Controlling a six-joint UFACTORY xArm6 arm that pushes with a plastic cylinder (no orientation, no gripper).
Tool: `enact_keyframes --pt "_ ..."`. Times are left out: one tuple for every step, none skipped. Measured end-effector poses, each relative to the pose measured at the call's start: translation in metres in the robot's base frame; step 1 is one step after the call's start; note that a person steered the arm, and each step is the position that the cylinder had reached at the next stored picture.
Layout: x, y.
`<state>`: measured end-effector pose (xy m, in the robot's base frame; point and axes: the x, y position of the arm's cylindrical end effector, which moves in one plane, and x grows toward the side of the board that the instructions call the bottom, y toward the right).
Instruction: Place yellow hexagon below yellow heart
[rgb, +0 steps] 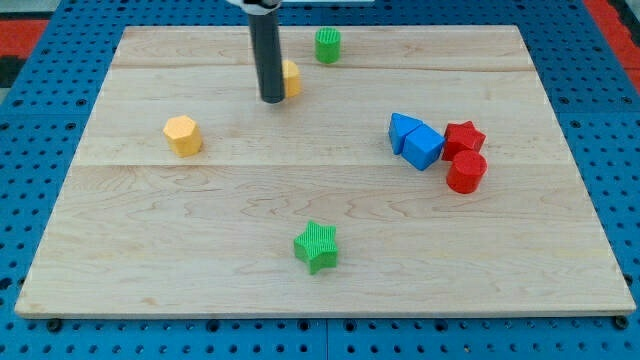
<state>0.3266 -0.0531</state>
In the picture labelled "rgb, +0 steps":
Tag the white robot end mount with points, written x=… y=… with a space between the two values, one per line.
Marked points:
x=257 y=3

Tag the blue cube block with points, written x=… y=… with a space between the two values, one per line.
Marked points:
x=422 y=147

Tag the red star block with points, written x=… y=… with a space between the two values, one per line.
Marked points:
x=461 y=137

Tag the yellow heart block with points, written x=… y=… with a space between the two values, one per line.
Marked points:
x=291 y=78

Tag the wooden board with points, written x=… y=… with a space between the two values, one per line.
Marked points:
x=139 y=232

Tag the red cylinder block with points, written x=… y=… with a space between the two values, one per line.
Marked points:
x=466 y=172

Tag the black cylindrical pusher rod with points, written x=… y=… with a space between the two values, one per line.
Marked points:
x=264 y=33

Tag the blue triangle block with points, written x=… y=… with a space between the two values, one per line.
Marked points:
x=400 y=127

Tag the green cylinder block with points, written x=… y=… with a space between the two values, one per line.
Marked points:
x=327 y=45

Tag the yellow hexagon block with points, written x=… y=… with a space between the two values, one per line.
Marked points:
x=183 y=135

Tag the green star block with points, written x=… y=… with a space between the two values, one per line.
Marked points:
x=316 y=247

